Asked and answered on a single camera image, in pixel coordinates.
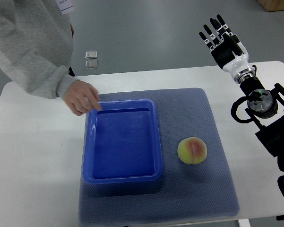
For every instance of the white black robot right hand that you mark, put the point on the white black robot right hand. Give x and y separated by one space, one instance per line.
227 50

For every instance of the person's bare hand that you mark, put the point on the person's bare hand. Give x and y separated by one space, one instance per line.
82 97

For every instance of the blue plastic tray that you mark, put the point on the blue plastic tray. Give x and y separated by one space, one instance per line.
122 143

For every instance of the yellow pink peach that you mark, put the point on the yellow pink peach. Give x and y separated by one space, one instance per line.
192 151

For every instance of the grey sweater forearm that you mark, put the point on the grey sweater forearm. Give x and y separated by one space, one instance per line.
36 46

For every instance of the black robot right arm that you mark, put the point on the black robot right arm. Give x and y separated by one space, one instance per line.
260 103

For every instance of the lower metal floor plate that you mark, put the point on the lower metal floor plate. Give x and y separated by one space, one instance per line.
91 64

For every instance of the metal floor plate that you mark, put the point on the metal floor plate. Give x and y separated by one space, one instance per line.
91 55
91 64

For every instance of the upper metal floor plate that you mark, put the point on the upper metal floor plate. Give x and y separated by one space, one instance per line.
91 55

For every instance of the wooden box corner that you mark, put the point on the wooden box corner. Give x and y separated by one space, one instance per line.
272 5

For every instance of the white name badge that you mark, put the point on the white name badge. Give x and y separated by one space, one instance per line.
65 6

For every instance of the blue grey fabric mat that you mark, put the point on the blue grey fabric mat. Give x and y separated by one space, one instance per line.
183 191

